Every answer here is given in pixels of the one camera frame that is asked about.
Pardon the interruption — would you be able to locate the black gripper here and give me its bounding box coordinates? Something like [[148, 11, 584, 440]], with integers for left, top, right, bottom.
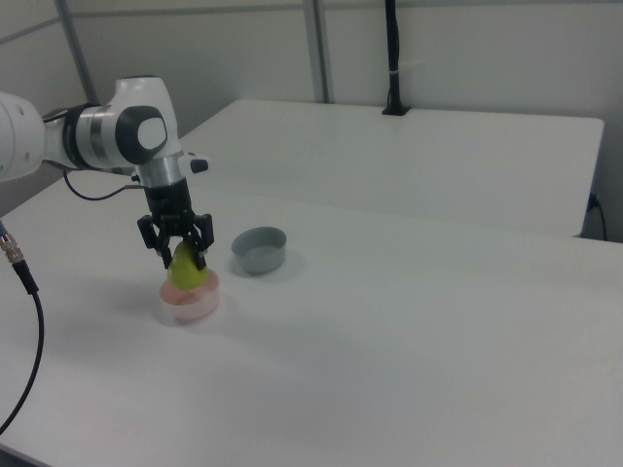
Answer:
[[136, 177, 216, 271]]

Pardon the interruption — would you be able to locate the black camera pole with base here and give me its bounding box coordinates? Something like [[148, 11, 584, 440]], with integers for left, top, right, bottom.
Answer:
[[381, 0, 413, 117]]

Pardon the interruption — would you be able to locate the grey plastic bowl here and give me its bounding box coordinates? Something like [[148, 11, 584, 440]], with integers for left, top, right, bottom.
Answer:
[[230, 225, 288, 277]]

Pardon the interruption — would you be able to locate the black camera cable with connector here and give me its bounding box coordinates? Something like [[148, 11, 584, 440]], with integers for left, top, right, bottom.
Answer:
[[0, 219, 46, 435]]

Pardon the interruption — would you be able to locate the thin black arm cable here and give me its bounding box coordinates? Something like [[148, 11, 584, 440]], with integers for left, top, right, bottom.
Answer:
[[61, 168, 147, 202]]

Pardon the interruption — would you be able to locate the pink plastic bowl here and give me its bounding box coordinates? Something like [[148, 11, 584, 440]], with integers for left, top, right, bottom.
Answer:
[[159, 271, 223, 323]]

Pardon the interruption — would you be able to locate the black hanging power cable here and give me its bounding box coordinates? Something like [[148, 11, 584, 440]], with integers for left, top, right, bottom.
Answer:
[[587, 192, 609, 240]]

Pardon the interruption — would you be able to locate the grey metal partition post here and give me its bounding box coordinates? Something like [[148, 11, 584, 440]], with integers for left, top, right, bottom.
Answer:
[[56, 0, 99, 106], [302, 0, 336, 104]]

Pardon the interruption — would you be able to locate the green pear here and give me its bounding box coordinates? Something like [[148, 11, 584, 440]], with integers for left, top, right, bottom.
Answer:
[[166, 241, 211, 294]]

